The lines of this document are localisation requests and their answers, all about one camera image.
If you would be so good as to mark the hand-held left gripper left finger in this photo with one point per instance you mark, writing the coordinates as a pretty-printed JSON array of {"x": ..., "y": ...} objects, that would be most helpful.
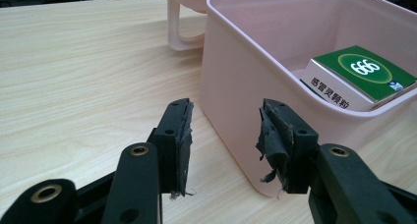
[{"x": 170, "y": 145}]

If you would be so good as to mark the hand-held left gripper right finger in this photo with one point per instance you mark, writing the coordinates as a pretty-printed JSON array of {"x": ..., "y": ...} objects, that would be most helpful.
[{"x": 288, "y": 145}]

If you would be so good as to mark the pink plastic storage box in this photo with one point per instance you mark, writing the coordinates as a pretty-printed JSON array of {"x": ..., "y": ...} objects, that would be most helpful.
[{"x": 242, "y": 86}]

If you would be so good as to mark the green and white medicine box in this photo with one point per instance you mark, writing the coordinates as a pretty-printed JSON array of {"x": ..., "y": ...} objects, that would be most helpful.
[{"x": 357, "y": 80}]

